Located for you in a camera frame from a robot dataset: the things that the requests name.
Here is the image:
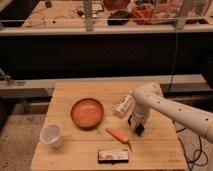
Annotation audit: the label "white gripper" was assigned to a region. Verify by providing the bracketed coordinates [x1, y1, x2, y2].
[128, 104, 149, 136]

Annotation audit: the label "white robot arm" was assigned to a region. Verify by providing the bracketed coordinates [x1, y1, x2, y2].
[130, 82, 213, 144]

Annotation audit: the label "white ceramic cup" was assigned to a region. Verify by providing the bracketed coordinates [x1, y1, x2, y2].
[40, 123, 62, 148]

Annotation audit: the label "orange carrot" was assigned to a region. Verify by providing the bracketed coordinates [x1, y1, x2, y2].
[105, 128, 131, 148]

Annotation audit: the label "white plastic packet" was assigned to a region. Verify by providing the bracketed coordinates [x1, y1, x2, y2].
[114, 95, 133, 118]

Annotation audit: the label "black rectangular box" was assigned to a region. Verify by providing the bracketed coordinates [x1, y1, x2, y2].
[98, 149, 129, 164]

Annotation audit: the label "orange wooden bowl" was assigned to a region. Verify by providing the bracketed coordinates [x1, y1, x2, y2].
[71, 98, 104, 129]

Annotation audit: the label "black object on shelf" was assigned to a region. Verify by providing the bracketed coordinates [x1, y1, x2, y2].
[107, 10, 131, 26]

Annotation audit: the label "orange crate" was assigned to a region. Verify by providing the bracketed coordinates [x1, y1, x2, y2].
[131, 5, 152, 25]

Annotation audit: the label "black floor cable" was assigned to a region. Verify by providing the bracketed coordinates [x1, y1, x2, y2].
[174, 126, 209, 171]

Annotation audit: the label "grey vertical post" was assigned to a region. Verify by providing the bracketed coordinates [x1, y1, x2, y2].
[83, 0, 93, 31]

